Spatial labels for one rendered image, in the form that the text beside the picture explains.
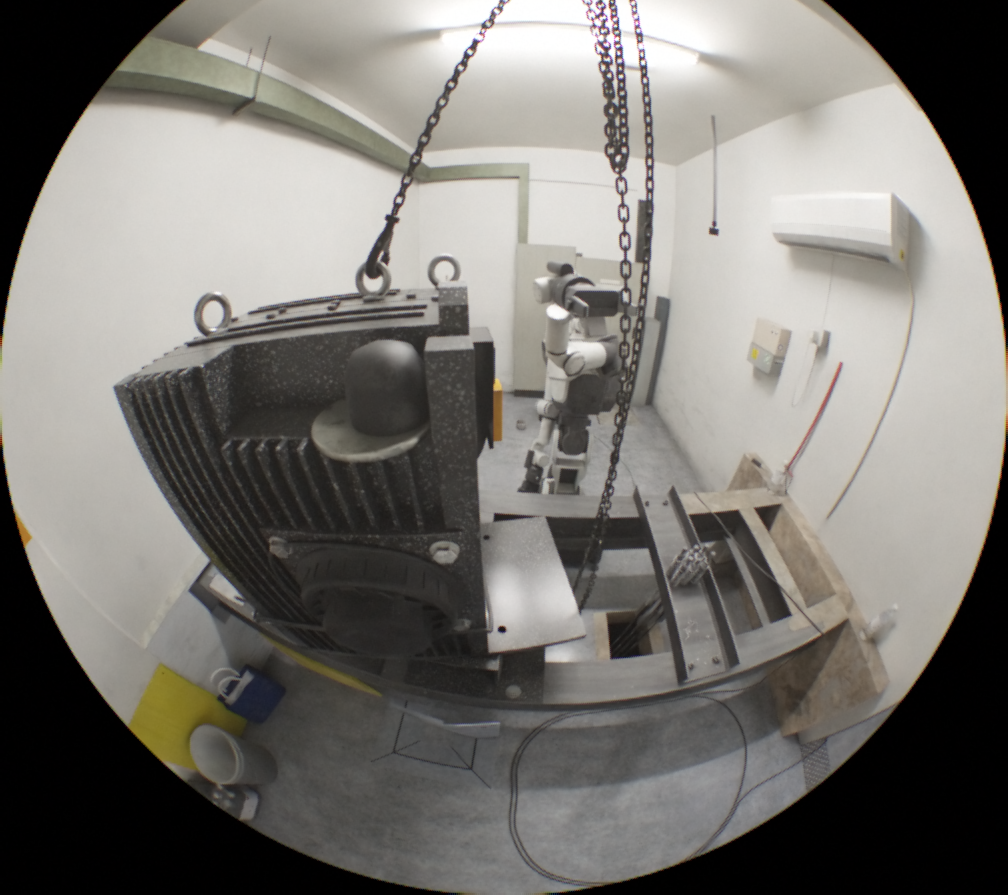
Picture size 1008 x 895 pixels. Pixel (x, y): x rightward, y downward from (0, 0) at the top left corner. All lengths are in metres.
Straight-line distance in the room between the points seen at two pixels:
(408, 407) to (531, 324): 3.10
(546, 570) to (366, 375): 0.77
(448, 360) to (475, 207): 3.37
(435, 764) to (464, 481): 1.52
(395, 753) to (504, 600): 1.11
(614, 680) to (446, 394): 0.99
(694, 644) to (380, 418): 1.15
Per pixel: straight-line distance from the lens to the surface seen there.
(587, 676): 1.08
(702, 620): 1.28
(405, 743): 1.72
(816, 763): 2.43
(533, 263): 3.26
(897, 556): 1.73
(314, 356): 0.38
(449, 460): 0.30
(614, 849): 1.87
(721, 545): 2.08
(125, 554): 1.48
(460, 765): 1.68
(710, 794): 2.00
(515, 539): 0.99
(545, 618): 0.86
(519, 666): 1.05
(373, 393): 0.28
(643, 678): 1.13
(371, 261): 0.53
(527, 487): 1.63
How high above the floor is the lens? 1.69
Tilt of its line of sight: 26 degrees down
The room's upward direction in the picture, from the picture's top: 1 degrees clockwise
